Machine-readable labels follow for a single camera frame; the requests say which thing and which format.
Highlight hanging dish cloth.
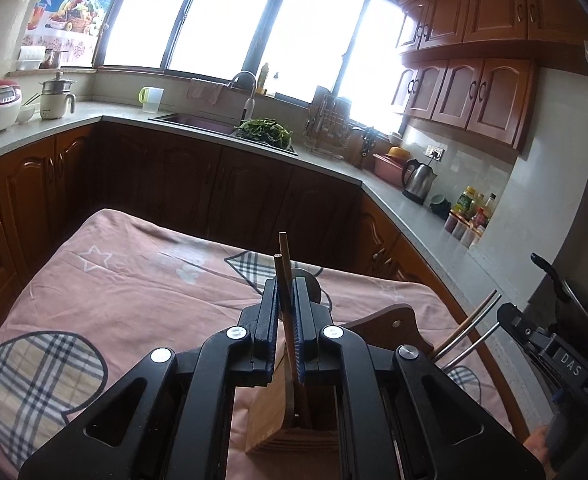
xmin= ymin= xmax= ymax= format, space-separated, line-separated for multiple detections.
xmin=186 ymin=79 xmax=224 ymax=106

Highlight metal dish rack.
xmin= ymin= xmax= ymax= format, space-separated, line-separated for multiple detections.
xmin=303 ymin=85 xmax=353 ymax=157

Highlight white electric cooking pot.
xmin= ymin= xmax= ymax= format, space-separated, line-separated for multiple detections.
xmin=38 ymin=72 xmax=78 ymax=121

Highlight curved sink faucet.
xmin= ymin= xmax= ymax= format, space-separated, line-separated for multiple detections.
xmin=230 ymin=71 xmax=258 ymax=126

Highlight wooden chopstick with red end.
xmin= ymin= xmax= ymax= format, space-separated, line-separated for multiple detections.
xmin=431 ymin=288 xmax=498 ymax=358
xmin=274 ymin=254 xmax=313 ymax=426

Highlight pink basin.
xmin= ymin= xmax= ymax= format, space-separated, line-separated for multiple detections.
xmin=372 ymin=152 xmax=410 ymax=184

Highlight kitchen window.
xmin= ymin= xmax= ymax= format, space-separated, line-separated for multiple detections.
xmin=94 ymin=0 xmax=415 ymax=131

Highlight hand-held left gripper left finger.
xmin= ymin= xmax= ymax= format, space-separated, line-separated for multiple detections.
xmin=18 ymin=277 xmax=280 ymax=480

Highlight pink cloth with plaid hearts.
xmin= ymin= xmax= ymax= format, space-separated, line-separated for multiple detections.
xmin=0 ymin=207 xmax=512 ymax=480

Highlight steel electric kettle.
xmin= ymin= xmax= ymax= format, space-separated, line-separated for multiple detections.
xmin=401 ymin=158 xmax=438 ymax=205

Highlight dark green cup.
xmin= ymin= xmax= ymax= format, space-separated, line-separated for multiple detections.
xmin=430 ymin=195 xmax=453 ymax=220

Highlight paper towel roll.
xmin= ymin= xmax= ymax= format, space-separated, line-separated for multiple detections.
xmin=16 ymin=45 xmax=47 ymax=71

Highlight grey kitchen countertop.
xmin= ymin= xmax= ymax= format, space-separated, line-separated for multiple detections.
xmin=0 ymin=100 xmax=542 ymax=313

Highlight kitchen sink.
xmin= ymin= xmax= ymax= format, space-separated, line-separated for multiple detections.
xmin=149 ymin=111 xmax=299 ymax=156

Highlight set of spice jars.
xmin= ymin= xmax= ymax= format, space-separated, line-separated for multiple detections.
xmin=444 ymin=210 xmax=486 ymax=249

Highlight tropical fruit poster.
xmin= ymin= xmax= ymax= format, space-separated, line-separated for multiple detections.
xmin=21 ymin=0 xmax=124 ymax=68

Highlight clear pitcher with green handle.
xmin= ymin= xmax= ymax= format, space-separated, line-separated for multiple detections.
xmin=139 ymin=86 xmax=166 ymax=114

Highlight wooden upper cabinets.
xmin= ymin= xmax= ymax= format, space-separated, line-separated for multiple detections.
xmin=389 ymin=0 xmax=588 ymax=154

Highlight person's right hand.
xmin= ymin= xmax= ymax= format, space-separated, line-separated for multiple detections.
xmin=523 ymin=425 xmax=551 ymax=465

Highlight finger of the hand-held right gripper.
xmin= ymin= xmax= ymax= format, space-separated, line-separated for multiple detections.
xmin=496 ymin=302 xmax=557 ymax=362

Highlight green vegetables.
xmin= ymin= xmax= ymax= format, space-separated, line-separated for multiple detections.
xmin=234 ymin=118 xmax=293 ymax=149

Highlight black wok with lid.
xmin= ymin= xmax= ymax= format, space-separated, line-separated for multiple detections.
xmin=530 ymin=252 xmax=588 ymax=347

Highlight metal chopstick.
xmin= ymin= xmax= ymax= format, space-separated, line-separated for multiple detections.
xmin=438 ymin=294 xmax=503 ymax=365
xmin=445 ymin=321 xmax=501 ymax=370

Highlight wooden utensil holder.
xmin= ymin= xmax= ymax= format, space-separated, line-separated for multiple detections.
xmin=245 ymin=304 xmax=435 ymax=458

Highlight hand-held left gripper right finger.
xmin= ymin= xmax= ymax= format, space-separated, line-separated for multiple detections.
xmin=292 ymin=276 xmax=547 ymax=480

